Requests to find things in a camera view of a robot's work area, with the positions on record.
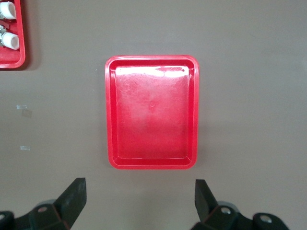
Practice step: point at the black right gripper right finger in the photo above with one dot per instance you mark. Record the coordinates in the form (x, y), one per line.
(206, 203)

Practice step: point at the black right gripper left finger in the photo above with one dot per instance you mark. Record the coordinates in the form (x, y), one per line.
(72, 201)

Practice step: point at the clear tape mark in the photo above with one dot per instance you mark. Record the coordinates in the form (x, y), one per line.
(25, 147)

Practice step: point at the empty red plastic tray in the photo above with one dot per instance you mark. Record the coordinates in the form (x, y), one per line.
(153, 115)

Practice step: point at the red tray holding valves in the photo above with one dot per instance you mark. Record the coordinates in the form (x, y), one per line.
(9, 60)

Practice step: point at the tilted white-capped metal valve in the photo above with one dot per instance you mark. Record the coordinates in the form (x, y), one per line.
(10, 40)

